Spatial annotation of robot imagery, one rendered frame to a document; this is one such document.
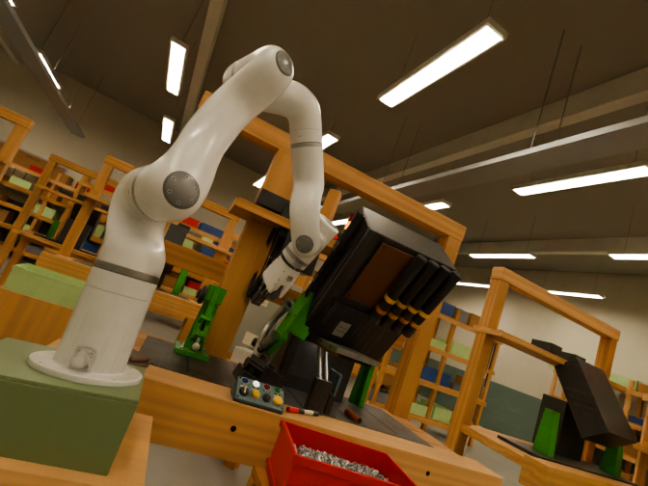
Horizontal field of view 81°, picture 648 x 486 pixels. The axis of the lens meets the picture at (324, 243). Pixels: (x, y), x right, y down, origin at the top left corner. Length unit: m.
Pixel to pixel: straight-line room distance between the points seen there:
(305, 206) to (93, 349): 0.55
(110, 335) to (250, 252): 1.02
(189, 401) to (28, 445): 0.47
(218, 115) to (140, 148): 10.82
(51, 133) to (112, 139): 1.33
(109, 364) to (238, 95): 0.60
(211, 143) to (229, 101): 0.11
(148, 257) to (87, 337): 0.17
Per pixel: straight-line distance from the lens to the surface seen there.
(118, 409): 0.74
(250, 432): 1.20
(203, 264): 1.79
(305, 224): 0.98
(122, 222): 0.86
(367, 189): 1.94
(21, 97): 12.31
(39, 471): 0.76
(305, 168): 1.05
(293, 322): 1.39
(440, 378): 7.31
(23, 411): 0.76
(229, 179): 11.74
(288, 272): 1.08
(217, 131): 0.88
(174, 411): 1.16
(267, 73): 0.93
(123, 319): 0.79
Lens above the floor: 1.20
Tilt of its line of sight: 11 degrees up
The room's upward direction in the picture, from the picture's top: 21 degrees clockwise
